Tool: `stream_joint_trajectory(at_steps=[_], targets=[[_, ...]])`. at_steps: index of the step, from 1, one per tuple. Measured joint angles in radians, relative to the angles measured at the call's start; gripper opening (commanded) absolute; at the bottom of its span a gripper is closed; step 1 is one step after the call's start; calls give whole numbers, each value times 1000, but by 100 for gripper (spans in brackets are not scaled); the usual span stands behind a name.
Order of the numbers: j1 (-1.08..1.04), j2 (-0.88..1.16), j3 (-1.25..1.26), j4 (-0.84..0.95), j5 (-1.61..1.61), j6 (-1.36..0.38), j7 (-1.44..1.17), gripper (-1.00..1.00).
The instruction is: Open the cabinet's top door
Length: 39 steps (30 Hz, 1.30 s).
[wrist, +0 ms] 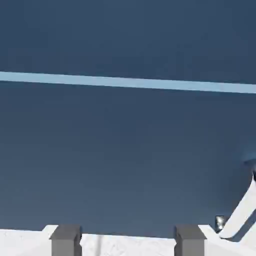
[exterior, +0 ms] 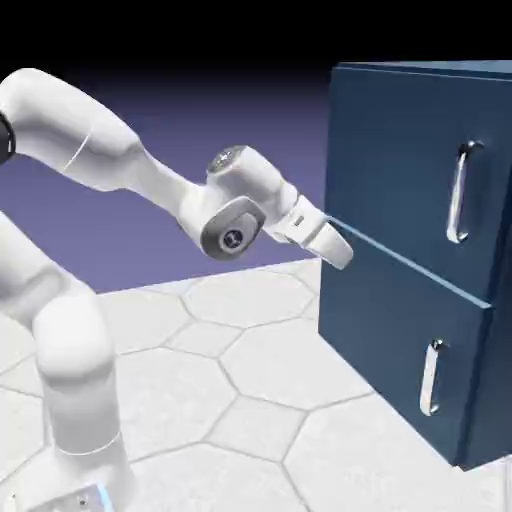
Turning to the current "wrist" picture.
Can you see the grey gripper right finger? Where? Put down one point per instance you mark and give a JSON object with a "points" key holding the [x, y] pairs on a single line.
{"points": [[190, 242]]}

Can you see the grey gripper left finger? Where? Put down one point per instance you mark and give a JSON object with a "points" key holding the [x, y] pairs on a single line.
{"points": [[66, 242]]}

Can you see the blue cabinet door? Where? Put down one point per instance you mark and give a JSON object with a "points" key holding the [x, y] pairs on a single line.
{"points": [[120, 156], [124, 38]]}

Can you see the blue cabinet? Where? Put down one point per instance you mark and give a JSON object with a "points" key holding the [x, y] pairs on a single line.
{"points": [[128, 82]]}

